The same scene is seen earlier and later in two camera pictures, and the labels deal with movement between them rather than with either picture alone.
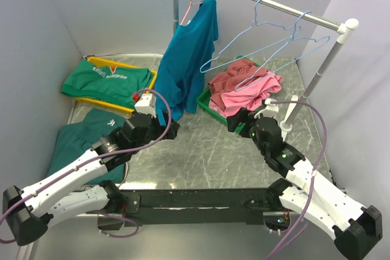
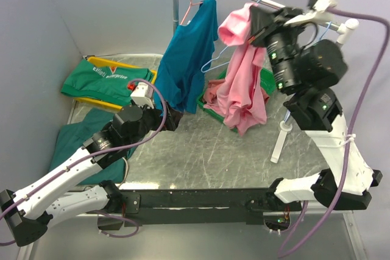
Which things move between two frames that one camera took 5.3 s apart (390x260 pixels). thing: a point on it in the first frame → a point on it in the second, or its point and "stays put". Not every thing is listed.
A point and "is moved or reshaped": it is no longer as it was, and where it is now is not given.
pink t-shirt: [248, 97] is moved or reshaped
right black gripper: [244, 115] → [265, 22]
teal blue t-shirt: [180, 83] stays put
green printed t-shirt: [110, 83] stays put
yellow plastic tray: [102, 62] stays put
